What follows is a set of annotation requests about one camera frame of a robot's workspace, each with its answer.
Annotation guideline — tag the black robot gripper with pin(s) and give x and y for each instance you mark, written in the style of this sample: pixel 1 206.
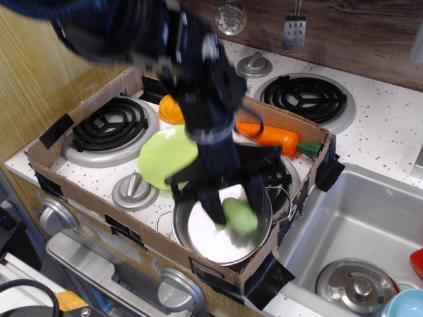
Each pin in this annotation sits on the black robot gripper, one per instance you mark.
pixel 222 165

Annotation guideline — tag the green toy broccoli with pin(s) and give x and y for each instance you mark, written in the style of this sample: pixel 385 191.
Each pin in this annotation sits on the green toy broccoli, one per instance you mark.
pixel 239 216

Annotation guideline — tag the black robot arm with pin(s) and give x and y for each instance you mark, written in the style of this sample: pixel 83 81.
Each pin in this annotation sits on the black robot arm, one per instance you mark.
pixel 187 57

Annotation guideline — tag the silver metal pan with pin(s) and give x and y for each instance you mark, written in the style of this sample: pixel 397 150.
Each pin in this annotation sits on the silver metal pan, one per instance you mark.
pixel 192 227

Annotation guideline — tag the front right black burner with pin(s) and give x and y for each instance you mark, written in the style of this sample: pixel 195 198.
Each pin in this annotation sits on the front right black burner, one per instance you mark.
pixel 286 182

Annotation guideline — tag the black burner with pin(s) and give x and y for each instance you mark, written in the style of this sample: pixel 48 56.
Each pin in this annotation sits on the black burner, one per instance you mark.
pixel 112 135
pixel 286 182
pixel 314 97

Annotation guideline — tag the light green plastic plate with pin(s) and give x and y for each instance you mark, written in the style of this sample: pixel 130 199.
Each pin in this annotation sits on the light green plastic plate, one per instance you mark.
pixel 167 152

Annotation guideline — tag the orange toy carrot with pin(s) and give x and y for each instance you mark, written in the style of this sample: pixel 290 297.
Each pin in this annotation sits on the orange toy carrot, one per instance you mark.
pixel 287 140

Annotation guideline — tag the cardboard fence with black tape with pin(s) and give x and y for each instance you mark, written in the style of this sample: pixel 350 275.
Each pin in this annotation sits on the cardboard fence with black tape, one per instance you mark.
pixel 235 290

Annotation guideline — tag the silver stovetop knob front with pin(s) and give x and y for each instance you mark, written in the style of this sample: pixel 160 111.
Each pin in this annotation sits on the silver stovetop knob front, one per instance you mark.
pixel 133 193

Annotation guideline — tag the silver stovetop knob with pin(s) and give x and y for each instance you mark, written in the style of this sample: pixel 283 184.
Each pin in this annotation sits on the silver stovetop knob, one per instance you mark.
pixel 133 193
pixel 254 66

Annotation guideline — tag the orange toy pumpkin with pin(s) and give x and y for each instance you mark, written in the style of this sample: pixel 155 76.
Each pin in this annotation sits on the orange toy pumpkin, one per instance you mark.
pixel 170 111

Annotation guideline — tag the right silver oven knob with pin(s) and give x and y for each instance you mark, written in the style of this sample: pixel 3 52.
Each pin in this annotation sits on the right silver oven knob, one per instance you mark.
pixel 177 292

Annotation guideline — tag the silver oven knob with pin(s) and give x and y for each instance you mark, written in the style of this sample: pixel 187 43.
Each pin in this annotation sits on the silver oven knob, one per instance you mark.
pixel 55 217
pixel 177 292

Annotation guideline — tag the front left black burner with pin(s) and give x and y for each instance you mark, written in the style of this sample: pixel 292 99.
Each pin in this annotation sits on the front left black burner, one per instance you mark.
pixel 112 135

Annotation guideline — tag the silver stovetop knob back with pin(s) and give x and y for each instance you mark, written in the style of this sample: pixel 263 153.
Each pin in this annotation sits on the silver stovetop knob back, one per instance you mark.
pixel 254 66

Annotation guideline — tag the back right black burner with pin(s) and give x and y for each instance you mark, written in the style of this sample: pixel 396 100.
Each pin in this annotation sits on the back right black burner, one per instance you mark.
pixel 314 97

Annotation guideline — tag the silver sink basin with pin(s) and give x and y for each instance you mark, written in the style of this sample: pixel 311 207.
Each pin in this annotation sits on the silver sink basin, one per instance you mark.
pixel 363 216

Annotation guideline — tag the silver pot lid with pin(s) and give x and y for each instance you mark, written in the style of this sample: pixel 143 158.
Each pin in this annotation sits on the silver pot lid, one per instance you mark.
pixel 356 285

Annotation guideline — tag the hanging silver spatula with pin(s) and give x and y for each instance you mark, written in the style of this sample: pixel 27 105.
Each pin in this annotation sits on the hanging silver spatula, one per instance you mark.
pixel 294 29

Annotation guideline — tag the hanging silver slotted spoon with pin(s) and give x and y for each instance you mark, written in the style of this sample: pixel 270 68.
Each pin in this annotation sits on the hanging silver slotted spoon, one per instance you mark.
pixel 230 18

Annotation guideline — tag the left silver oven knob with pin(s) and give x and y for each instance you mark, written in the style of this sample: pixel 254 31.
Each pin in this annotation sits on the left silver oven knob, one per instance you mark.
pixel 55 217

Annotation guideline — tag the red toy item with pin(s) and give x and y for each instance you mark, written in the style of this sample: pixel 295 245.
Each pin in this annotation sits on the red toy item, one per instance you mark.
pixel 416 261

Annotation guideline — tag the yellow orange object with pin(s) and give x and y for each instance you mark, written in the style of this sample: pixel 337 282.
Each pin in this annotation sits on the yellow orange object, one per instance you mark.
pixel 68 300

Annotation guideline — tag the light blue bowl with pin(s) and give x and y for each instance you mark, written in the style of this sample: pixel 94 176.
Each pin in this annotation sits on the light blue bowl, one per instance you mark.
pixel 406 303

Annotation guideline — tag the silver oven door handle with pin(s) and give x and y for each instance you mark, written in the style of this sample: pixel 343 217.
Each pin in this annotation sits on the silver oven door handle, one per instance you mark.
pixel 128 291

